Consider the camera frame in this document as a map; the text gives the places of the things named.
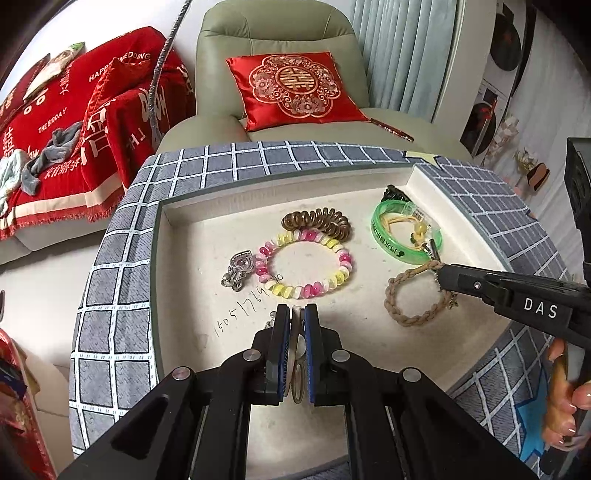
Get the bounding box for brown braided rope bracelet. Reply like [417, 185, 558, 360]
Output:
[383, 260, 459, 328]

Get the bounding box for silver heart pendant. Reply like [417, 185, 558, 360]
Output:
[266, 305, 305, 404]

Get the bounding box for silver clasp charm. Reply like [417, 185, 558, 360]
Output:
[423, 238, 441, 262]

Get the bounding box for pink yellow beaded bracelet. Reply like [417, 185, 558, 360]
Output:
[253, 228, 355, 300]

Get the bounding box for silver pink heart charm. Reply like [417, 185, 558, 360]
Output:
[221, 250, 256, 292]

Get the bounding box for green translucent bangle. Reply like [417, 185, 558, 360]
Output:
[370, 202, 443, 265]

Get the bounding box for black hair claw clip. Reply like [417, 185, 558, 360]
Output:
[381, 184, 413, 204]

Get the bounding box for brown spiral hair tie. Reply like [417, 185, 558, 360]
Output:
[280, 207, 353, 243]

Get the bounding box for grey jewelry tray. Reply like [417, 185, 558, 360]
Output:
[150, 166, 509, 479]

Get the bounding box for person's right hand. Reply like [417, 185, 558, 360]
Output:
[542, 338, 590, 451]

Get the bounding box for lower washing machine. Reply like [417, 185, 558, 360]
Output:
[461, 80, 508, 159]

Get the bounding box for grey checkered tablecloth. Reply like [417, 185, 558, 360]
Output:
[69, 141, 568, 455]

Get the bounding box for teal curtain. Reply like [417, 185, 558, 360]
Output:
[349, 0, 457, 121]

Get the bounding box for red embroidered cushion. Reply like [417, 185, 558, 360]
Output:
[226, 51, 369, 132]

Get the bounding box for grey flexible phone stand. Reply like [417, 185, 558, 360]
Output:
[147, 0, 195, 149]

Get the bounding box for sofa with red blanket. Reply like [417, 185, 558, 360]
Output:
[1, 26, 195, 264]

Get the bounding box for grey cloth on sofa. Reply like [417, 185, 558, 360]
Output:
[21, 121, 83, 196]

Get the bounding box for white clothes on sofa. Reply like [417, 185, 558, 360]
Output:
[0, 149, 29, 215]

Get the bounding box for green leather armchair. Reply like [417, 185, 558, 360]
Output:
[157, 1, 470, 160]

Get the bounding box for red pillow on sofa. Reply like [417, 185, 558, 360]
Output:
[0, 53, 50, 131]

